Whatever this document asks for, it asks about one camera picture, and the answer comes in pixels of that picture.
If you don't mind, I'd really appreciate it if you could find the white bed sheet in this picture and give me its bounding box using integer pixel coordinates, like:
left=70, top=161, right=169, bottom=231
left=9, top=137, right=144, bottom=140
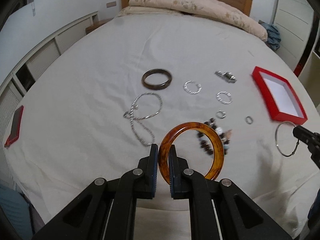
left=4, top=14, right=319, bottom=237

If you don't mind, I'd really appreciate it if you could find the silver twisted hoop left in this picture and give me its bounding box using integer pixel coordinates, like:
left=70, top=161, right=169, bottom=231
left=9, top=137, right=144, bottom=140
left=183, top=80, right=202, bottom=95

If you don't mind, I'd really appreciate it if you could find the red jewelry box tray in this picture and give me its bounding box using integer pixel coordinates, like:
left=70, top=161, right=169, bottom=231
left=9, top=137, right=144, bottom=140
left=252, top=66, right=308, bottom=125

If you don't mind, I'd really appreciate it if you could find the amber tortoiseshell bangle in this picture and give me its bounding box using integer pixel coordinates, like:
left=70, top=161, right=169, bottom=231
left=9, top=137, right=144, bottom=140
left=158, top=119, right=229, bottom=183

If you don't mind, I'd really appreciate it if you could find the wooden nightstand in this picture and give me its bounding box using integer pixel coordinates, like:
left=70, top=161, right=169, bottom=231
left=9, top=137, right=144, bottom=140
left=85, top=18, right=112, bottom=35

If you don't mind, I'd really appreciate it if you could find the beige wall switch plate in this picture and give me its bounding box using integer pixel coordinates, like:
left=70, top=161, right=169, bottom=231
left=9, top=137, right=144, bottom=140
left=106, top=1, right=117, bottom=8

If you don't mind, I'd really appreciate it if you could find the silver twisted hoop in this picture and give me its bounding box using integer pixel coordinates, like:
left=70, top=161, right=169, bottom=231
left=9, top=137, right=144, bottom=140
left=216, top=91, right=233, bottom=105
left=183, top=80, right=202, bottom=95

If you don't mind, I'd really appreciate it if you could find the dark brown bangle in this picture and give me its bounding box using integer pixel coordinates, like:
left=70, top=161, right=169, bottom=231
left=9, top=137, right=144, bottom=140
left=141, top=68, right=172, bottom=90

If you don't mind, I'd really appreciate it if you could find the white wardrobe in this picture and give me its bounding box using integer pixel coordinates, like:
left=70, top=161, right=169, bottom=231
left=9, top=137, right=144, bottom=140
left=273, top=0, right=319, bottom=76

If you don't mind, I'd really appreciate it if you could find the silver twisted hoop right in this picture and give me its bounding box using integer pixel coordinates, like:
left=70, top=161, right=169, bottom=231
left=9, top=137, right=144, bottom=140
left=216, top=91, right=233, bottom=105

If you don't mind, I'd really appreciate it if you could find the blue crumpled clothing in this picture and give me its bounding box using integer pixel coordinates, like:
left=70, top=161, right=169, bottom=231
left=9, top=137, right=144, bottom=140
left=261, top=22, right=281, bottom=51

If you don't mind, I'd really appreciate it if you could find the silver link watch bracelet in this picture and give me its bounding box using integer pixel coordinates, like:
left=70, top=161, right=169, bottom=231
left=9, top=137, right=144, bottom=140
left=214, top=70, right=238, bottom=84

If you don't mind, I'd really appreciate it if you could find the beige floral duvet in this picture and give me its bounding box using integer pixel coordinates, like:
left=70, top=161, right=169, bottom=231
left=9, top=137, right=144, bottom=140
left=121, top=0, right=267, bottom=42

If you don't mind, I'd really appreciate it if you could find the white low cabinet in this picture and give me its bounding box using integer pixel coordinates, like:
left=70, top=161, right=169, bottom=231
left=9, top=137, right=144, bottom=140
left=0, top=10, right=99, bottom=185

